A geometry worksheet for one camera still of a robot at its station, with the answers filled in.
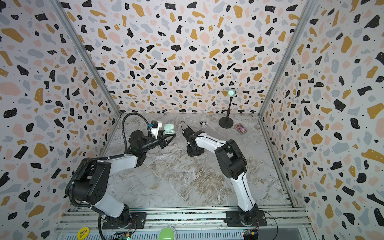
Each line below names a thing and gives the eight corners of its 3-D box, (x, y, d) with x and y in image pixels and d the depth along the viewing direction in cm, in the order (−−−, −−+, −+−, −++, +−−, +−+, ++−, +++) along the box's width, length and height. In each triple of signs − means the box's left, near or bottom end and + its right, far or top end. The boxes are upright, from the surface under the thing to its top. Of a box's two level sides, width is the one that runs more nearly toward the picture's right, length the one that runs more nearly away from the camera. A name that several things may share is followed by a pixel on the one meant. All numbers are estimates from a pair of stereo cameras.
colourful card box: (241, 134, 113) (241, 132, 111) (234, 127, 117) (234, 125, 115) (246, 132, 114) (247, 129, 113) (239, 124, 119) (240, 122, 117)
